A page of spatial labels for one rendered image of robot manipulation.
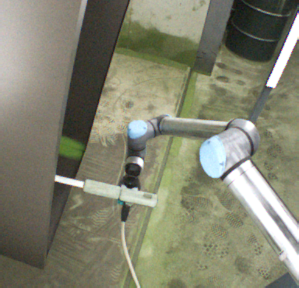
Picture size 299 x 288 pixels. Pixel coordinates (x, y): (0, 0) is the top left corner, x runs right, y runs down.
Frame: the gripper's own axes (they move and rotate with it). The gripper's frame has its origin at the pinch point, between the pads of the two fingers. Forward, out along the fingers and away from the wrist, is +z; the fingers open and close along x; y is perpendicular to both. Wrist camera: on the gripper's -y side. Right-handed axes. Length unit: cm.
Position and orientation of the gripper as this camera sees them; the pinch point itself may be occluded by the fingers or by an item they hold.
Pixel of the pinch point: (126, 201)
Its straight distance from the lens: 128.9
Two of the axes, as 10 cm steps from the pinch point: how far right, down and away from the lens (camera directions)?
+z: -1.1, 6.5, -7.5
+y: -2.0, 7.2, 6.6
